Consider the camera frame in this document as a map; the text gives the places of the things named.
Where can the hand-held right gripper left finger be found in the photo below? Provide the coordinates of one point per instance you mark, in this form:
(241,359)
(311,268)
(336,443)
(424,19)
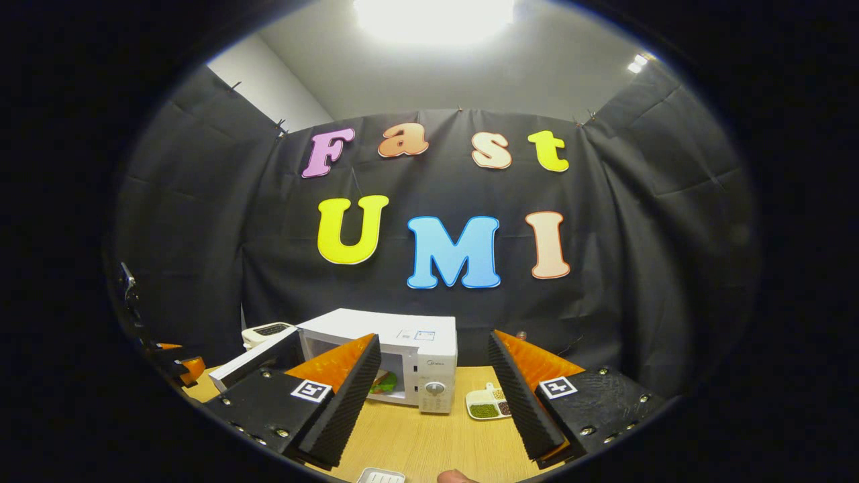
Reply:
(349,402)

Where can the white toaster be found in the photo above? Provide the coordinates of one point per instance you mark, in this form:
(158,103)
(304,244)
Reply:
(265,332)

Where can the white microwave oven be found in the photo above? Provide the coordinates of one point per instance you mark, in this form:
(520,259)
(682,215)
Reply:
(429,349)

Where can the small ceiling light panel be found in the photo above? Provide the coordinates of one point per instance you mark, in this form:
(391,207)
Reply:
(637,63)

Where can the black backdrop cloth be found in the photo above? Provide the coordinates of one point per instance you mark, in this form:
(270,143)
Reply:
(637,255)

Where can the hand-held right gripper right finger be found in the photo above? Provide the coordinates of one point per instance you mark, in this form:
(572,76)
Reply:
(517,402)

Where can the white divided dish of beans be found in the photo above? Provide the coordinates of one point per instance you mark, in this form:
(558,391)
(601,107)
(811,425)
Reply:
(484,406)

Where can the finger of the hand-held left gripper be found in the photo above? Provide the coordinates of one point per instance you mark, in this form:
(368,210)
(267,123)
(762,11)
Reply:
(168,347)
(191,370)

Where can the large ceiling light panel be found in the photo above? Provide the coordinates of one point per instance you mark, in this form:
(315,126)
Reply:
(433,20)

